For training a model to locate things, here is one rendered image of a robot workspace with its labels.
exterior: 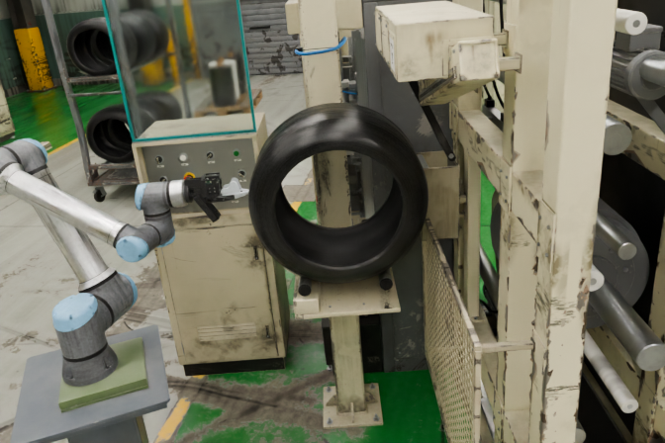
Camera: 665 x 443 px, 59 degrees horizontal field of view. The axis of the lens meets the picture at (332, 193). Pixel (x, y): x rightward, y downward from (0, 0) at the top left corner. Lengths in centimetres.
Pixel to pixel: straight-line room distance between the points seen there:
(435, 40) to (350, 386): 171
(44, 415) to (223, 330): 104
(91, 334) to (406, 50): 143
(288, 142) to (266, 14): 963
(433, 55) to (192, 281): 180
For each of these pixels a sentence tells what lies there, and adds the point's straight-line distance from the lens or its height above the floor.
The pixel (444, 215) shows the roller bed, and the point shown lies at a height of 101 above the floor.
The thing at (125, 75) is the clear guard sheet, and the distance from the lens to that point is 266.
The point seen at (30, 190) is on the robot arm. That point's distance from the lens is 214.
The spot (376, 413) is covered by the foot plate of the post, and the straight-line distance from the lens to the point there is 281.
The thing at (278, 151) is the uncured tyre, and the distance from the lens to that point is 183.
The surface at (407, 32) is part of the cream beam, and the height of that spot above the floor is 176.
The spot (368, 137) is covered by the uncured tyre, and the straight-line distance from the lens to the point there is 181.
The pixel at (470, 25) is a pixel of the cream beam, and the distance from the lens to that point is 153.
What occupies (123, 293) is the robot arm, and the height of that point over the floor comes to 85.
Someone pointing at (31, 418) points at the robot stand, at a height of 60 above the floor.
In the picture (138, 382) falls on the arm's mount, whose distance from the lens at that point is 224.
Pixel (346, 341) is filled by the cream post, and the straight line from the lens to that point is 260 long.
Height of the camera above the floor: 194
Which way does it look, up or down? 22 degrees down
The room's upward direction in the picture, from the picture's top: 5 degrees counter-clockwise
